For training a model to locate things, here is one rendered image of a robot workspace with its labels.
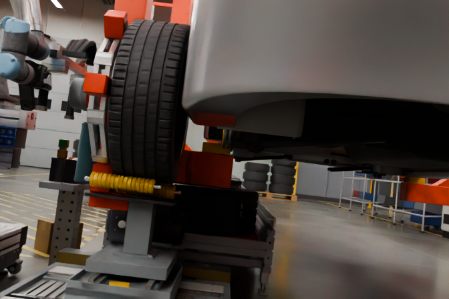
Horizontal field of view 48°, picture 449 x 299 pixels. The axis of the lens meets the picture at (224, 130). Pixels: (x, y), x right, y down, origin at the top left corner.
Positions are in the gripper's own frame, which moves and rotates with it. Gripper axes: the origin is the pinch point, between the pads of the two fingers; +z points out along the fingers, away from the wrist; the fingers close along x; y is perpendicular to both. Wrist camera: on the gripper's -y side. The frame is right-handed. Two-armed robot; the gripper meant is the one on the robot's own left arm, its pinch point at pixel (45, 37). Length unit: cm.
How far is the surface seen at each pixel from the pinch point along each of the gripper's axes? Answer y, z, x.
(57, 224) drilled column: 95, -20, 48
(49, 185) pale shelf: 74, -39, 49
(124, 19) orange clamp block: 0, -84, 86
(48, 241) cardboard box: 114, 15, 28
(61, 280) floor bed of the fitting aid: 108, -57, 76
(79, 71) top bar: 20, -59, 60
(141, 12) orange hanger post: -19, -27, 66
